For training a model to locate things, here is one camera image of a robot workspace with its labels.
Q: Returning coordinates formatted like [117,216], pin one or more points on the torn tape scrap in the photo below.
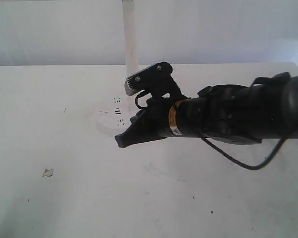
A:
[48,172]

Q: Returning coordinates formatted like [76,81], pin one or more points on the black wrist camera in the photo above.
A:
[156,80]

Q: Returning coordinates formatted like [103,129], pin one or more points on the white desk lamp with sockets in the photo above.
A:
[113,112]

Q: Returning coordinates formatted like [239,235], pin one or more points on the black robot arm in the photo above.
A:
[230,113]

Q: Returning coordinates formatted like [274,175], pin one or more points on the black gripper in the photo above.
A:
[148,125]

